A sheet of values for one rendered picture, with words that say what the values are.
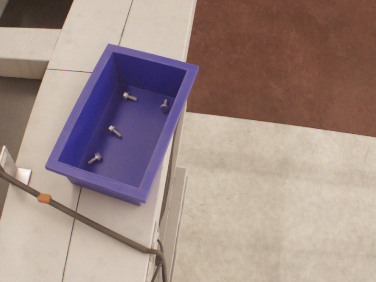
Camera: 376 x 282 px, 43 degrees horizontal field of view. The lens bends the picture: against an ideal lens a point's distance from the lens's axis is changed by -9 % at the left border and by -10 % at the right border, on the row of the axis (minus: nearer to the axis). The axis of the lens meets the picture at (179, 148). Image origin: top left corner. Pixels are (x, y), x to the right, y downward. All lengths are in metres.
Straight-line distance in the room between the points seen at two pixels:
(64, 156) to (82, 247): 0.13
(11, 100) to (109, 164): 0.28
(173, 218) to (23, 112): 0.45
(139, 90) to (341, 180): 1.08
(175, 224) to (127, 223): 0.45
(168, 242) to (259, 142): 0.72
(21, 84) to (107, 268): 0.43
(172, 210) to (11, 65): 0.52
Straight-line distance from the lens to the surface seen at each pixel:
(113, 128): 0.80
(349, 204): 1.77
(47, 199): 0.74
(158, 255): 0.73
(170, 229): 1.19
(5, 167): 0.77
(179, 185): 1.23
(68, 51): 0.93
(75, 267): 0.74
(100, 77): 0.79
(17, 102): 0.97
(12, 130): 0.94
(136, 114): 0.83
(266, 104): 1.88
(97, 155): 0.78
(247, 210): 1.68
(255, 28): 2.11
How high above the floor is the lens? 1.54
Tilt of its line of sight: 61 degrees down
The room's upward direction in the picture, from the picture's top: 2 degrees clockwise
